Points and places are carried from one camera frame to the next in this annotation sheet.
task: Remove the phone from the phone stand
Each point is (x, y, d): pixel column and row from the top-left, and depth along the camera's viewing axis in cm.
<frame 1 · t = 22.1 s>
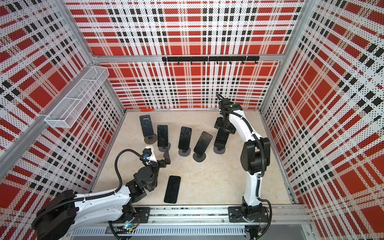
left hand: (159, 150, 78), fingers open
right hand: (223, 129, 90), fingers open
black phone on stand: (146, 125, 98), point 13 cm above the table
black phone on stand 2: (162, 135, 95), point 11 cm above the table
black phone on stand 3: (185, 138, 90), point 14 cm above the table
black phone on stand 4: (200, 142, 93), point 10 cm above the table
black phone: (221, 139, 95), point 10 cm above the table
black phone 2: (172, 189, 83), on the table
grey phone stand: (150, 140, 105), on the table
grey phone stand 2: (184, 153, 98), on the table
grey phone stand 3: (198, 158, 97), on the table

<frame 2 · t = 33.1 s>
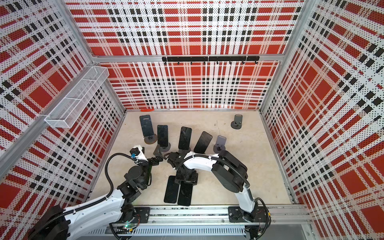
left hand: (152, 148, 78), fingers open
right hand: (185, 184, 83), fingers open
black phone: (185, 194, 83), on the table
grey phone stand 4: (237, 122, 111), point 4 cm above the table
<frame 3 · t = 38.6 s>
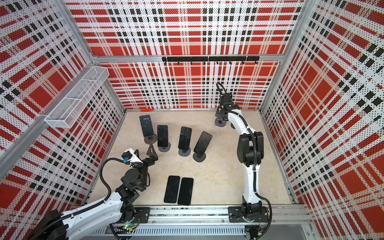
left hand: (146, 149, 77), fingers open
right hand: (222, 112, 99), fingers open
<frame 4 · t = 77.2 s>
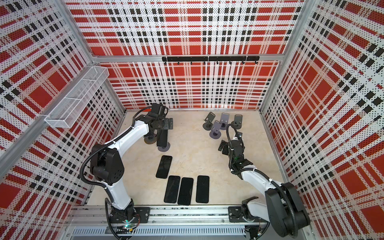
left hand: (164, 125, 92), fingers open
right hand: (229, 143, 88), fingers open
black phone on stand 3: (202, 189, 84), on the table
black phone on stand 4: (164, 167, 93), on the table
grey phone stand 2: (215, 133, 104), point 5 cm above the table
grey phone stand 3: (208, 125, 113), on the table
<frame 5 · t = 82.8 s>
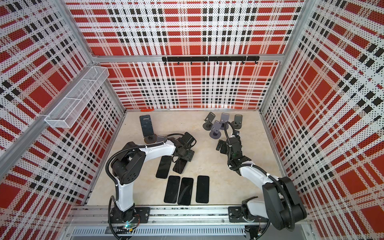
left hand: (186, 157, 95), fingers open
right hand: (226, 143, 89), fingers open
black phone on stand 2: (179, 166, 93), on the table
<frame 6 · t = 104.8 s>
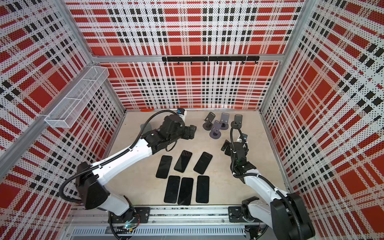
left hand: (189, 128, 78), fingers open
right hand: (232, 143, 86), fingers open
black phone on stand: (203, 162, 94), on the table
